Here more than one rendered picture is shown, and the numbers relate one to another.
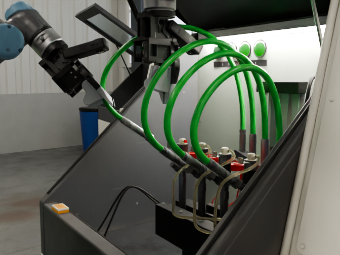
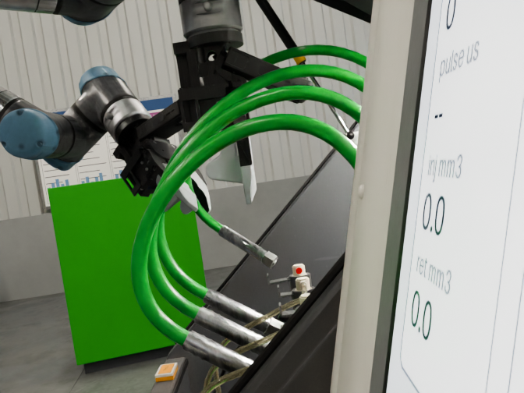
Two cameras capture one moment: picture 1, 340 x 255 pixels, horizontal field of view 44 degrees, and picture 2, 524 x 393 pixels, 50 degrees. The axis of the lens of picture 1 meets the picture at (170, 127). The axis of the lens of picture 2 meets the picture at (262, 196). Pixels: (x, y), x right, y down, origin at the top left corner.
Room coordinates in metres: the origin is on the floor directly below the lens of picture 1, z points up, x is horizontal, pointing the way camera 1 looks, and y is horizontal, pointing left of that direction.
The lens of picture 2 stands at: (0.43, -0.41, 1.29)
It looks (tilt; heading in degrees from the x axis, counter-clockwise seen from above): 4 degrees down; 34
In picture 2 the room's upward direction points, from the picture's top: 8 degrees counter-clockwise
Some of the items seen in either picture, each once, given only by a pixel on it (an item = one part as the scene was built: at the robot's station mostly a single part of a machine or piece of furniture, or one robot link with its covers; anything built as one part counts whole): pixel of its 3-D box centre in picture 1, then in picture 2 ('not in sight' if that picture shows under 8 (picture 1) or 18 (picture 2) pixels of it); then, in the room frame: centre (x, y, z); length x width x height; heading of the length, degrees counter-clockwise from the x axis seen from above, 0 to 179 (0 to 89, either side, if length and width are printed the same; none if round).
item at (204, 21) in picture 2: (160, 2); (211, 20); (1.00, 0.02, 1.47); 0.08 x 0.08 x 0.05
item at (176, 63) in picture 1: (171, 65); (240, 131); (1.00, 0.00, 1.33); 0.05 x 0.02 x 0.09; 33
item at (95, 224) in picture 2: not in sight; (133, 262); (3.40, 2.88, 0.65); 0.95 x 0.86 x 1.30; 137
